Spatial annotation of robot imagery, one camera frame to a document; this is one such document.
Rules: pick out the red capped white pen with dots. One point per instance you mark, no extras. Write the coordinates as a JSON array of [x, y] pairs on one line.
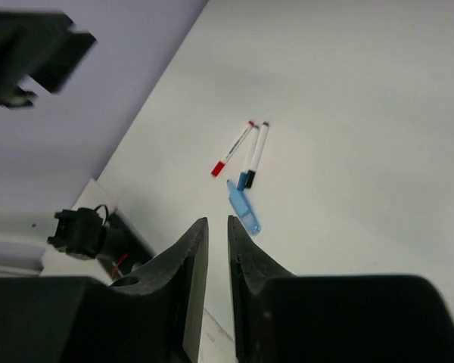
[[232, 149]]

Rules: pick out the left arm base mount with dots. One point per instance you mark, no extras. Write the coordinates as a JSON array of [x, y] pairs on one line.
[[88, 234]]

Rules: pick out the black capped white pen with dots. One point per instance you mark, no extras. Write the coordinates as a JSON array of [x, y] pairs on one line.
[[255, 161]]

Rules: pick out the blue utility knife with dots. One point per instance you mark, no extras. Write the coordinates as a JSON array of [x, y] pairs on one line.
[[243, 209]]

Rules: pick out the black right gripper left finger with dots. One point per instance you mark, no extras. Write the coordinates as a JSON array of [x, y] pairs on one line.
[[153, 314]]

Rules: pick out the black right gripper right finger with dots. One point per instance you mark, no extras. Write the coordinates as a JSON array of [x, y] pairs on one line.
[[282, 317]]

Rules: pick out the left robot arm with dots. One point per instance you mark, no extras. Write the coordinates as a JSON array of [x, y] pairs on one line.
[[41, 45]]

